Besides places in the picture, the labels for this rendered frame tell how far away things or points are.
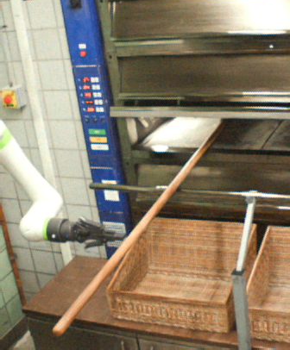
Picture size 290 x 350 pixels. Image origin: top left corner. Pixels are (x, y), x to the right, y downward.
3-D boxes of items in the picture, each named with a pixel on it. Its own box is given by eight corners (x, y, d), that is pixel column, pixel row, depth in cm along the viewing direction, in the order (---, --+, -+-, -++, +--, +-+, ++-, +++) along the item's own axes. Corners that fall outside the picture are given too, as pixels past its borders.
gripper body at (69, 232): (69, 215, 247) (91, 217, 243) (73, 236, 250) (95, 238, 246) (58, 225, 241) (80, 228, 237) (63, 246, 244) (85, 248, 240)
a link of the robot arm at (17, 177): (-17, 158, 246) (2, 152, 240) (-3, 138, 254) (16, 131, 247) (40, 225, 262) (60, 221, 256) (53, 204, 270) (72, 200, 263)
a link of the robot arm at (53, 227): (47, 247, 245) (42, 225, 242) (64, 233, 255) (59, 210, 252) (61, 249, 243) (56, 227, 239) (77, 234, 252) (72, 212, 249)
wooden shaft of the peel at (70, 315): (61, 338, 188) (59, 329, 186) (52, 337, 189) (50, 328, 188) (226, 125, 333) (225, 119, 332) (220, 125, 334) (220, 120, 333)
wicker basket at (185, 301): (153, 264, 337) (145, 215, 328) (262, 274, 313) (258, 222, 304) (109, 319, 297) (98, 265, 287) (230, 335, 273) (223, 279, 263)
